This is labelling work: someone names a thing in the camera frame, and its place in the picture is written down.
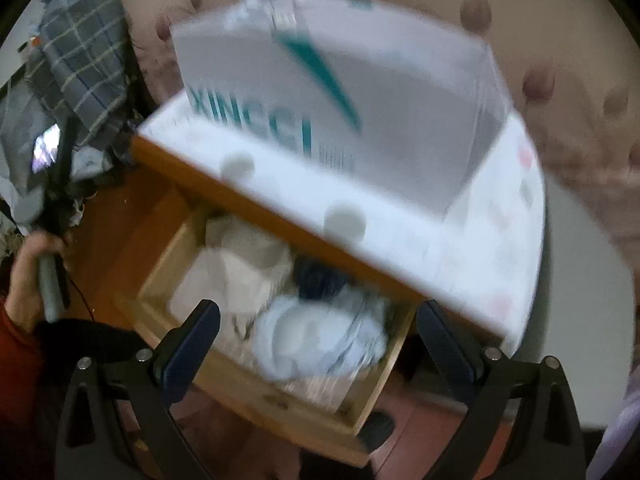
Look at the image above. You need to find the dark blue underwear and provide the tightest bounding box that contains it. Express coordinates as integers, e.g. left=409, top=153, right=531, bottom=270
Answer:
left=295, top=255, right=348, bottom=301

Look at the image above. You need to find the white shape-print cloth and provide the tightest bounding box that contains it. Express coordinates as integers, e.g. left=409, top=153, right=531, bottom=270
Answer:
left=137, top=90, right=548, bottom=346

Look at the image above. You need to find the person's left forearm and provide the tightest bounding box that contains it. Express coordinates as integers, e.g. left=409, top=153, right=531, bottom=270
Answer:
left=0, top=295, right=48, bottom=480

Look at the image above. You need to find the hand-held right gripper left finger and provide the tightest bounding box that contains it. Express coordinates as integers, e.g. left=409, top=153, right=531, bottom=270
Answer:
left=54, top=299, right=222, bottom=480

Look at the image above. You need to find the wooden nightstand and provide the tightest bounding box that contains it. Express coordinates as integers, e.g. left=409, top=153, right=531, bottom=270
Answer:
left=129, top=135, right=506, bottom=356

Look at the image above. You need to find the white cardboard box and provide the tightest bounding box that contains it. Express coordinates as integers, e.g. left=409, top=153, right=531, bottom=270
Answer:
left=170, top=0, right=516, bottom=223

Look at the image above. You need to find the pale pink cloth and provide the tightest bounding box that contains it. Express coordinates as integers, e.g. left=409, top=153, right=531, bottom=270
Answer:
left=585, top=390, right=640, bottom=480

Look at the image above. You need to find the wooden drawer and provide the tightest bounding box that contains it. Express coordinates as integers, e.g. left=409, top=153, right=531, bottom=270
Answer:
left=112, top=205, right=418, bottom=468

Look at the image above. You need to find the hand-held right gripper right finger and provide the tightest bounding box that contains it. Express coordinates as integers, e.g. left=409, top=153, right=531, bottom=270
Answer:
left=416, top=300, right=587, bottom=480

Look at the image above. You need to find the person's left hand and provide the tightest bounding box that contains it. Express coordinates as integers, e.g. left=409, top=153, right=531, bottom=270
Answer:
left=5, top=232, right=68, bottom=326

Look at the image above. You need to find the blue plaid cloth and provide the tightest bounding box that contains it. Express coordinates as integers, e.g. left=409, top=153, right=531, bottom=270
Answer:
left=27, top=0, right=133, bottom=148

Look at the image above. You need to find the light blue underwear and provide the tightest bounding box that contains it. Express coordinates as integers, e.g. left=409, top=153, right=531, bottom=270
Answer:
left=255, top=290, right=388, bottom=386

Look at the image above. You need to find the grey board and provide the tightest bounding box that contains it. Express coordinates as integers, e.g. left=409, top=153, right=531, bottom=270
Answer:
left=520, top=190, right=640, bottom=431

